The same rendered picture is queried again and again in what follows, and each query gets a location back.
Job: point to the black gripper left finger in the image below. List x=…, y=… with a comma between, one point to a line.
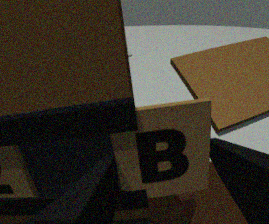
x=89, y=201

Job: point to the tan letter tile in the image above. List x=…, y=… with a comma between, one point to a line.
x=15, y=180
x=170, y=152

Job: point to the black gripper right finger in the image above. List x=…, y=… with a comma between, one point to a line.
x=245, y=173

